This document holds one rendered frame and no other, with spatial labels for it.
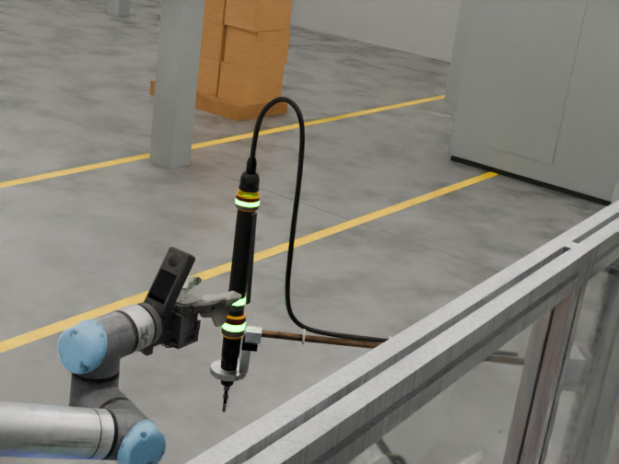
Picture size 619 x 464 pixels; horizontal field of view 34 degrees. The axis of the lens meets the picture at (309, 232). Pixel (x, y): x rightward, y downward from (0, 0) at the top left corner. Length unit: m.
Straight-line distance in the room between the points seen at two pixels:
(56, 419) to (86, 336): 0.16
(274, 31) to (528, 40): 2.55
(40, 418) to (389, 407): 0.80
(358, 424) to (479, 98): 8.79
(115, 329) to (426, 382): 0.90
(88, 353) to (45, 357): 3.56
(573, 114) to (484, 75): 0.90
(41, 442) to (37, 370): 3.56
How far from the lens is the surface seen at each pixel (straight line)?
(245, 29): 10.05
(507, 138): 9.36
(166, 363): 5.14
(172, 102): 8.10
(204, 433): 4.59
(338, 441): 0.68
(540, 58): 9.16
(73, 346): 1.60
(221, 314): 1.79
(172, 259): 1.71
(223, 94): 10.24
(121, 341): 1.62
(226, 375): 1.95
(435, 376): 0.80
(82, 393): 1.64
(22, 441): 1.46
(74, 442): 1.50
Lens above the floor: 2.38
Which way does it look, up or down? 19 degrees down
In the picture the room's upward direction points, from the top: 8 degrees clockwise
